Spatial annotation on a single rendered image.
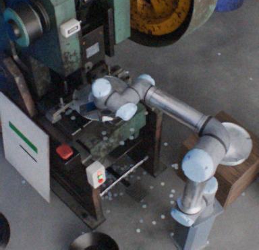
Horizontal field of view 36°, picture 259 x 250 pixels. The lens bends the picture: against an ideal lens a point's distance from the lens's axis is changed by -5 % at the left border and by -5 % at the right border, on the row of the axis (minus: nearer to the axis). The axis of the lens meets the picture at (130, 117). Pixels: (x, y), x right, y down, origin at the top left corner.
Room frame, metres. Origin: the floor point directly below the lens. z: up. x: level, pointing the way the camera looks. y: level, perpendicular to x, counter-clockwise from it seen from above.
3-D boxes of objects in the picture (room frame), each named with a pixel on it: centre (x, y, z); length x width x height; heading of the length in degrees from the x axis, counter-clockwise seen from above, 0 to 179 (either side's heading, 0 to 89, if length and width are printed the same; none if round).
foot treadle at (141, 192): (1.41, 0.13, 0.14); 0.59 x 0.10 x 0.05; 44
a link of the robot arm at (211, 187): (0.98, -0.33, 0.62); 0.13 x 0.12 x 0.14; 141
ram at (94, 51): (1.48, 0.20, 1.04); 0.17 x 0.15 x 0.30; 44
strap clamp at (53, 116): (1.39, 0.35, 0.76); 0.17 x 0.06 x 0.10; 134
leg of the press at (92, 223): (1.42, 0.52, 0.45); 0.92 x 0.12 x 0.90; 44
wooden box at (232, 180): (1.42, -0.56, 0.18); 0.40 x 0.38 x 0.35; 41
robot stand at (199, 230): (0.98, -0.34, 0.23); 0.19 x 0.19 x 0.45; 28
